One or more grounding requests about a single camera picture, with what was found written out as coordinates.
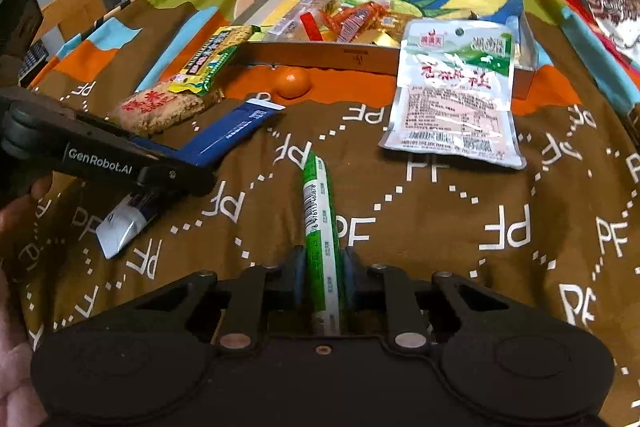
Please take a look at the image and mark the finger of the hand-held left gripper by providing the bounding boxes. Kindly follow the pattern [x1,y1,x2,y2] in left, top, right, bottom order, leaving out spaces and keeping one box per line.
[62,106,202,168]
[126,156,218,219]

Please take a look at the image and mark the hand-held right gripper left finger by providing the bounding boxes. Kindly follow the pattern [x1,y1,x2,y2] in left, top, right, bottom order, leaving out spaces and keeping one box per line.
[134,246,308,352]

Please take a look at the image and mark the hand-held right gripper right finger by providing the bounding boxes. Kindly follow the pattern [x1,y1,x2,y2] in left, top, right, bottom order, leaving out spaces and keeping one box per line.
[342,247,507,352]

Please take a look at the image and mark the rice crust snack packet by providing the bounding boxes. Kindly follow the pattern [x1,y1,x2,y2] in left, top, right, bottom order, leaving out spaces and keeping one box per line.
[110,81,226,136]

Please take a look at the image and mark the green stick snack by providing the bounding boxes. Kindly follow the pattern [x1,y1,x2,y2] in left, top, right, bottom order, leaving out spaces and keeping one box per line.
[300,151,347,336]

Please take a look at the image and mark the blue snack packet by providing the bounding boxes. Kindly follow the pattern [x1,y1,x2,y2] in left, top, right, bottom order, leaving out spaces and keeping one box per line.
[94,98,287,261]

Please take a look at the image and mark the yellow green snack packet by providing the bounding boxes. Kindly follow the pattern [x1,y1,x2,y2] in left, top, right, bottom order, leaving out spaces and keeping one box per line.
[166,24,262,96]

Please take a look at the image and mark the colourful drawing cardboard box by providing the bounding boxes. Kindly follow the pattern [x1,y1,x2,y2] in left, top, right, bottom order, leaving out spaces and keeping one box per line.
[231,0,539,102]

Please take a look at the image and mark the clear brown snack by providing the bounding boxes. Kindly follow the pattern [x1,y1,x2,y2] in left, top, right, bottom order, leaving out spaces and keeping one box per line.
[269,0,322,42]

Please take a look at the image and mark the white green snack pouch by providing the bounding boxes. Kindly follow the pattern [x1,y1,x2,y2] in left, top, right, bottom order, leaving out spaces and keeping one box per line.
[377,18,528,171]

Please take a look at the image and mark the orange snack packet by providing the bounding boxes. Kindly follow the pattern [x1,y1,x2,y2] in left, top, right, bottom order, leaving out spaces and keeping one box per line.
[324,1,402,44]

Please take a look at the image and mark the gold foil snack packet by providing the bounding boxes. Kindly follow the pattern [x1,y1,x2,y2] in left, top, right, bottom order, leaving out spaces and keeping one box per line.
[369,16,409,46]

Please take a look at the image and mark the person's left hand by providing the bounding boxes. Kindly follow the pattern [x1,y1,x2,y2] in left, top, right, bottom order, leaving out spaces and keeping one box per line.
[0,173,54,260]

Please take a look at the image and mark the brown cartoon printed blanket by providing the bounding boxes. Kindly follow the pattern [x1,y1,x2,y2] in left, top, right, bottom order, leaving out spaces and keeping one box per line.
[0,0,640,427]

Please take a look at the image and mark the orange mandarin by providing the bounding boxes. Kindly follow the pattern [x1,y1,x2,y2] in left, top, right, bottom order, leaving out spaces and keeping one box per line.
[273,66,313,101]

